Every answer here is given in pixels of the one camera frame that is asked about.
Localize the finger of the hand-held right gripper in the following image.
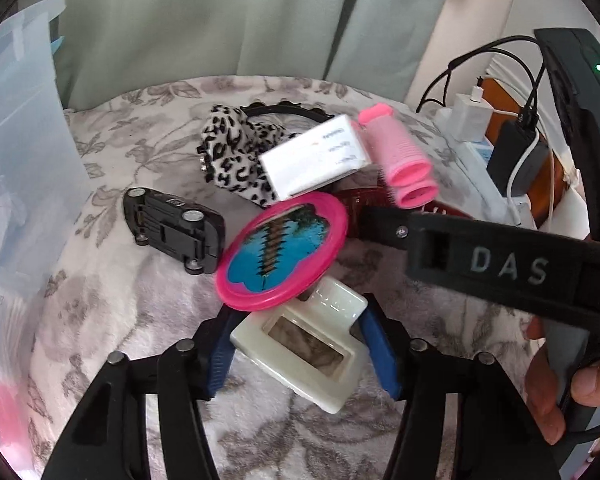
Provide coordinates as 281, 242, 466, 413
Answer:
357, 204, 418, 261

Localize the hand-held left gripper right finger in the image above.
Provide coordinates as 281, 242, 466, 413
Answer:
359, 294, 561, 480

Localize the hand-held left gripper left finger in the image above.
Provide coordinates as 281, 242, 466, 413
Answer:
45, 304, 238, 480

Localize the red hair clip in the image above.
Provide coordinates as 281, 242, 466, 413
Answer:
337, 187, 471, 221

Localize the pink hair roller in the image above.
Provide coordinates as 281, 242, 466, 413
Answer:
357, 103, 433, 188
377, 170, 439, 210

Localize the pink round mirror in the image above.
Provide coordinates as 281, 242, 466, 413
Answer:
215, 191, 349, 311

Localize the black toy car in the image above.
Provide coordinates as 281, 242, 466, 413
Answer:
123, 186, 226, 276

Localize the leopard print scrunchie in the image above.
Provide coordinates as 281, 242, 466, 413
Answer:
196, 104, 293, 208

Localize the clear plastic storage container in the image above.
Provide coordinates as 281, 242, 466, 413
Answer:
0, 0, 93, 461

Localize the person's right hand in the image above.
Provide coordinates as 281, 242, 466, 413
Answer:
525, 317, 600, 446

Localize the small white carton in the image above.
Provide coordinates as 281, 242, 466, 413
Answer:
258, 114, 372, 201

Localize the floral fleece blanket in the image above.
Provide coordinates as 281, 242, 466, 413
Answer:
10, 76, 581, 480

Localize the black charger brick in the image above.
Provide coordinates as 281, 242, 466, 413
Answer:
487, 120, 551, 198

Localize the white power strip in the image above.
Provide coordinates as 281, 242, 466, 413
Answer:
432, 105, 536, 226

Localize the white charger plug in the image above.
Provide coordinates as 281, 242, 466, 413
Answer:
452, 91, 496, 138

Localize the grey green curtain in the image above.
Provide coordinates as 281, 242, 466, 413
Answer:
55, 0, 461, 111

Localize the white cable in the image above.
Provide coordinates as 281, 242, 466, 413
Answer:
490, 105, 556, 226

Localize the wooden bed frame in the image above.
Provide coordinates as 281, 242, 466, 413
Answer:
485, 77, 581, 201

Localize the black cable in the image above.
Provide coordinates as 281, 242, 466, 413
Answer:
415, 35, 548, 126

